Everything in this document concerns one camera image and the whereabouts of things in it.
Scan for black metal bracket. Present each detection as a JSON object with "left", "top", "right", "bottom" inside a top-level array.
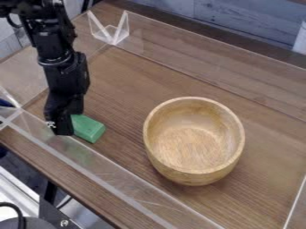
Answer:
[{"left": 39, "top": 199, "right": 81, "bottom": 229}]

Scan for black cable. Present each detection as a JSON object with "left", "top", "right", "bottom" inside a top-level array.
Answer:
[{"left": 0, "top": 201, "right": 28, "bottom": 229}]

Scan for green rectangular block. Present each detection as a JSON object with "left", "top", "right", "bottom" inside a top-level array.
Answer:
[{"left": 72, "top": 114, "right": 107, "bottom": 144}]

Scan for white object at right edge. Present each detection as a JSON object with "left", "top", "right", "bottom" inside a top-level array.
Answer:
[{"left": 293, "top": 21, "right": 306, "bottom": 55}]

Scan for clear acrylic tray walls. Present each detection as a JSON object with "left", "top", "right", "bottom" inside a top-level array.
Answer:
[{"left": 0, "top": 15, "right": 306, "bottom": 229}]

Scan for brown wooden bowl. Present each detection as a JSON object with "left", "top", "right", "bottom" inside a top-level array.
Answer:
[{"left": 142, "top": 97, "right": 246, "bottom": 186}]

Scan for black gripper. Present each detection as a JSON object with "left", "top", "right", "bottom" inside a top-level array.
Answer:
[{"left": 40, "top": 52, "right": 89, "bottom": 136}]

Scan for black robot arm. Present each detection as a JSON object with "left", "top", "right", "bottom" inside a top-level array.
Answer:
[{"left": 0, "top": 0, "right": 89, "bottom": 136}]

